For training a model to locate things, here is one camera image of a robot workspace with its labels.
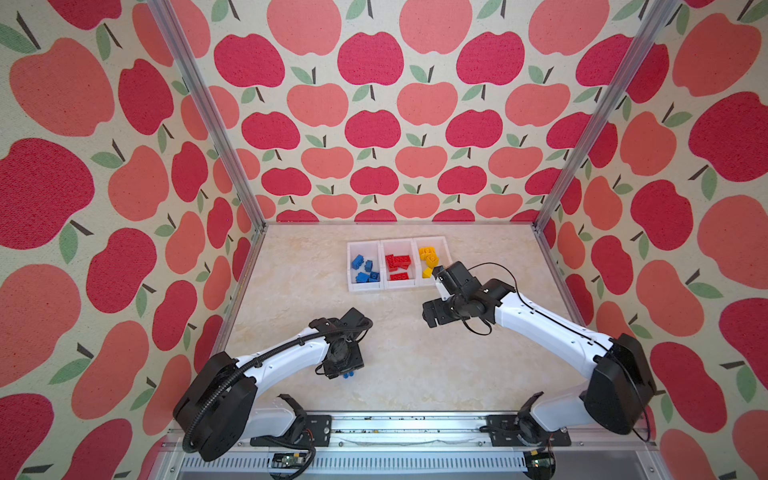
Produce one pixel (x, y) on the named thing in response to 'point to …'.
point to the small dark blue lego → (374, 277)
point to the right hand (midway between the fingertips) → (442, 309)
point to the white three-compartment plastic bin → (376, 250)
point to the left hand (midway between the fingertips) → (360, 370)
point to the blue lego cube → (362, 277)
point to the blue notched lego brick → (347, 375)
